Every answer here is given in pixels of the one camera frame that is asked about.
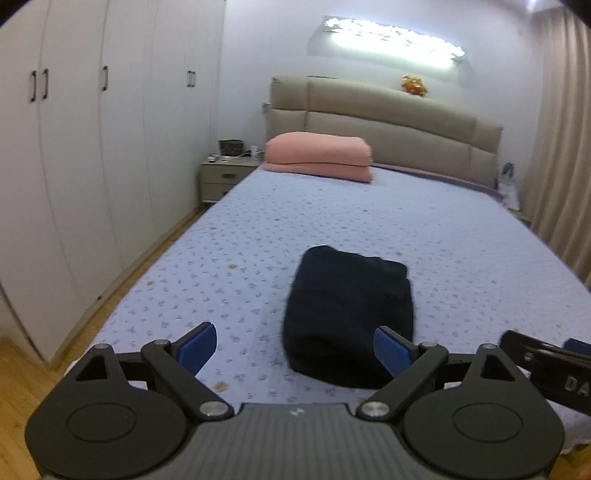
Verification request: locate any white wardrobe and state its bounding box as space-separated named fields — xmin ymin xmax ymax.
xmin=0 ymin=0 xmax=228 ymax=367

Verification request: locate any black garment with white stripes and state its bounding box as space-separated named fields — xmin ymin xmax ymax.
xmin=281 ymin=245 xmax=414 ymax=390

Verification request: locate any beige curtain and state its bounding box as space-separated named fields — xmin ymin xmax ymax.
xmin=521 ymin=7 xmax=591 ymax=292

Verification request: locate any grey nightstand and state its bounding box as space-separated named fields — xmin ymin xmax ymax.
xmin=199 ymin=156 xmax=260 ymax=206

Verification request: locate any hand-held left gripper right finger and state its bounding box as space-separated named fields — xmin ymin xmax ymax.
xmin=355 ymin=326 xmax=533 ymax=422

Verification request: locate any beige padded headboard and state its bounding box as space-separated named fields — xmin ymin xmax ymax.
xmin=264 ymin=75 xmax=504 ymax=190

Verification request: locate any orange plush toy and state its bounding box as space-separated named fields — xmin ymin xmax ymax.
xmin=400 ymin=74 xmax=428 ymax=97

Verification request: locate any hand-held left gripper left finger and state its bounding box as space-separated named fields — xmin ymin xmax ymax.
xmin=74 ymin=322 xmax=234 ymax=422

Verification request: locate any purple bed sheet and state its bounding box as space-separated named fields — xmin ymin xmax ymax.
xmin=372 ymin=161 xmax=505 ymax=201

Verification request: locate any bed with light blue bedspread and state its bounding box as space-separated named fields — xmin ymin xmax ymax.
xmin=65 ymin=164 xmax=591 ymax=462

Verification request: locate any pink folded blanket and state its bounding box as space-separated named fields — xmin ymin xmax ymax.
xmin=260 ymin=132 xmax=375 ymax=184

